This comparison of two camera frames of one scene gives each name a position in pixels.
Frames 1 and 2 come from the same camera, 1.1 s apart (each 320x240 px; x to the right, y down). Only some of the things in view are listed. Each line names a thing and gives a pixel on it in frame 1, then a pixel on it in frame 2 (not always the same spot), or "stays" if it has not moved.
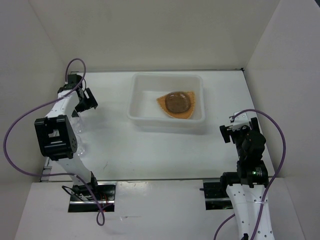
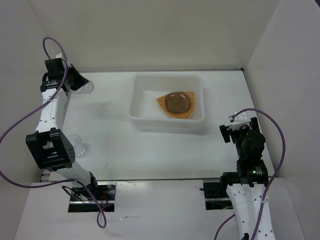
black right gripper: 225,132 stays
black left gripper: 90,102 to 82,81
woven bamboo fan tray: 186,114 stays
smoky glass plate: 177,103 stays
